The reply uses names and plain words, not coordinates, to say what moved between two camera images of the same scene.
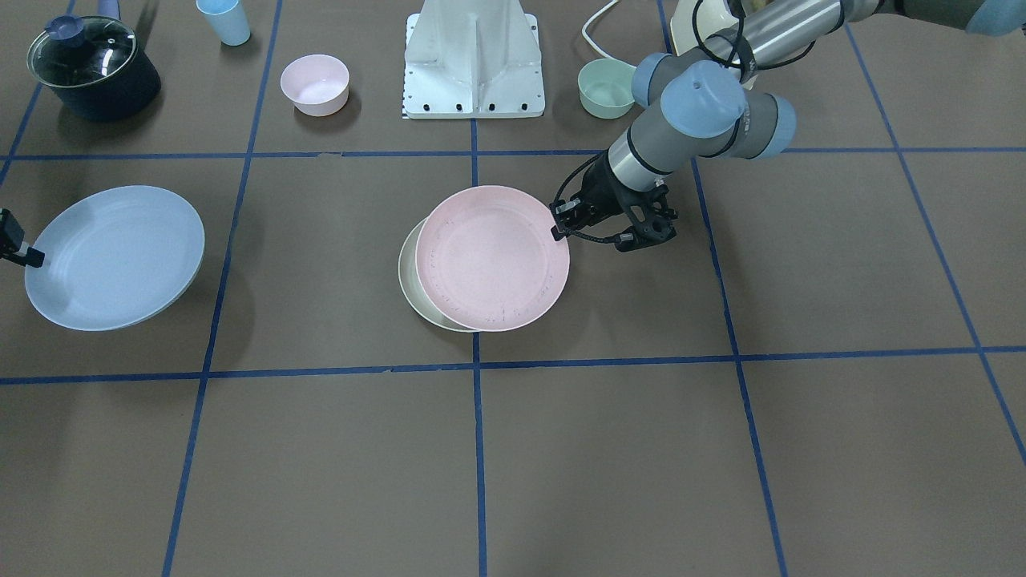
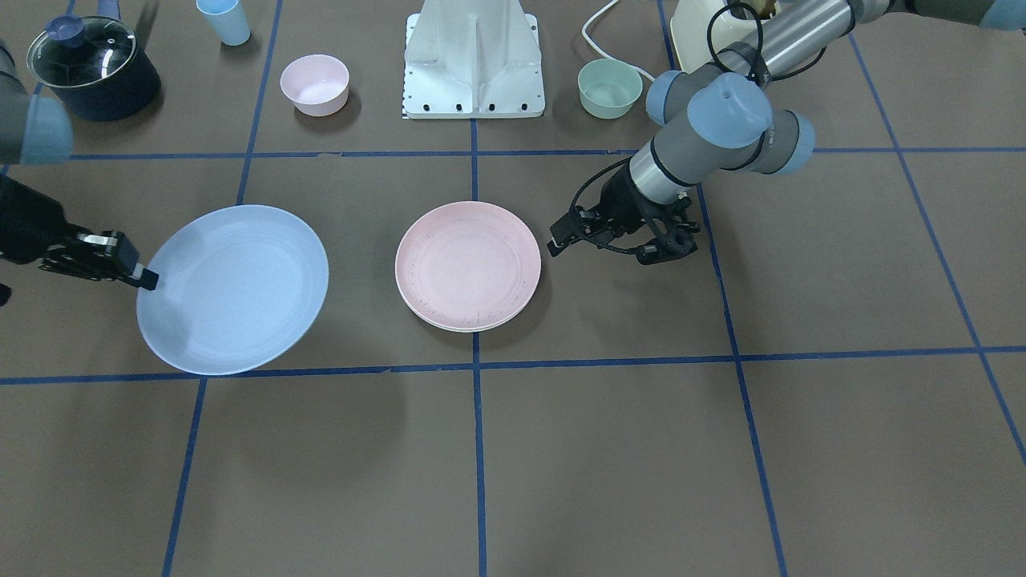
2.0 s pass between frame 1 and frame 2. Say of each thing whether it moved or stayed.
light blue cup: stayed
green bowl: stayed
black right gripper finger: moved
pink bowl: stayed
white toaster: stayed
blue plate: moved
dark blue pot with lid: stayed
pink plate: moved
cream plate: moved
